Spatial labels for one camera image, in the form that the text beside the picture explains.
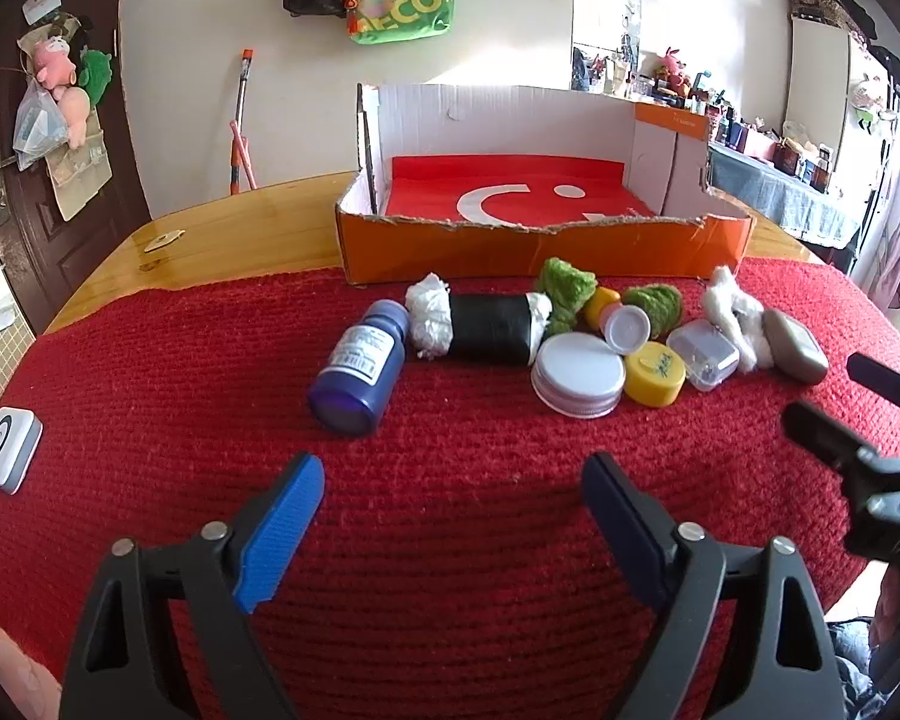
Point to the yellow bottle cap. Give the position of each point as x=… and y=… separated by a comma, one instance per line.
x=652, y=375

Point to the clear plastic bag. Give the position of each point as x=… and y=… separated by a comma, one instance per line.
x=37, y=127

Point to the pale pink plush toy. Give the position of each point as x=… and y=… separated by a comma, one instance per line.
x=76, y=116

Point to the black roll with white paper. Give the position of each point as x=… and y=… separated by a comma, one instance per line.
x=487, y=330

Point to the white cotton wad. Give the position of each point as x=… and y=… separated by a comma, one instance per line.
x=727, y=300

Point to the green plush toy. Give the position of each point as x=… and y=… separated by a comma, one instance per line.
x=96, y=75

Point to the blue dresser cloth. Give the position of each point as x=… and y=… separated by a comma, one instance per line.
x=780, y=195

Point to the dark brown door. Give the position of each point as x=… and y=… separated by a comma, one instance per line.
x=15, y=255

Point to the leopard print bag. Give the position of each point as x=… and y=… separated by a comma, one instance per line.
x=821, y=6

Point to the beige cloth pocket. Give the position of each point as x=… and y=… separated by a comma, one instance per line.
x=82, y=180

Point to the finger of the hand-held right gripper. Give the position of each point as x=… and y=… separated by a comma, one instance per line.
x=889, y=386
x=825, y=431

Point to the black hat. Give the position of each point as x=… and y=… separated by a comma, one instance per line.
x=896, y=71

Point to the blue plastic bottle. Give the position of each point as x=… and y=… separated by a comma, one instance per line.
x=356, y=367

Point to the large white jar lid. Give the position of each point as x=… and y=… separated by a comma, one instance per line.
x=577, y=371

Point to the pink rabbit plush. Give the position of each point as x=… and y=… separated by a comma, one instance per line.
x=675, y=67

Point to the red paper sheet with smile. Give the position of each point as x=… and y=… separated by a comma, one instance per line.
x=435, y=187

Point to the white wardrobe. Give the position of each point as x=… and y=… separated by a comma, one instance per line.
x=817, y=75

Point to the green fuzzy pompom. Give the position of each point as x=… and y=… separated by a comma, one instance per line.
x=566, y=289
x=656, y=304

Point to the small clear plastic box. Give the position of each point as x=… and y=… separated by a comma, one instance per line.
x=701, y=352

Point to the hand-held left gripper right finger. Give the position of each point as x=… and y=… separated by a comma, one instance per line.
x=622, y=517

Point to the white square device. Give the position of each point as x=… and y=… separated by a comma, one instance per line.
x=7, y=450

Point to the small white table sticker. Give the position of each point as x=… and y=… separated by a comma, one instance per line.
x=161, y=241

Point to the orange cardboard box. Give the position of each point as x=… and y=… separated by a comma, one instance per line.
x=495, y=255

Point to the small yellow-haired doll figure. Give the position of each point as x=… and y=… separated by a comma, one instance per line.
x=626, y=330

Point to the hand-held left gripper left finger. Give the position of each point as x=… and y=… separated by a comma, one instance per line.
x=285, y=525

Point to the grey-brown earbud case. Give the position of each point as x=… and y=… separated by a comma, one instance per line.
x=795, y=345

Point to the red knitted mat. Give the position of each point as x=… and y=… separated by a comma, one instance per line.
x=457, y=465

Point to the row of cosmetics bottles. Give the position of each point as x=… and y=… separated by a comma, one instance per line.
x=727, y=120

